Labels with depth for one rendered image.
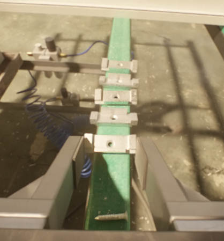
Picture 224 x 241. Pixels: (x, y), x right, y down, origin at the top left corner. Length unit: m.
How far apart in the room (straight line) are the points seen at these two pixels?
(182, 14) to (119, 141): 0.30
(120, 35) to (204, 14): 0.17
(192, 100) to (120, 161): 1.42
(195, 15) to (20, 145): 1.17
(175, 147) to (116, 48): 1.01
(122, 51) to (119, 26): 0.08
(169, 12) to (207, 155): 1.04
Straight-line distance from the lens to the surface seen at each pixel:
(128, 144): 0.16
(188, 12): 0.41
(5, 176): 1.22
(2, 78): 0.69
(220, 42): 0.43
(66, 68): 0.76
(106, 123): 0.17
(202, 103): 1.57
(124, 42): 0.31
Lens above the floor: 1.01
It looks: 54 degrees down
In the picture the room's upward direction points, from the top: 2 degrees clockwise
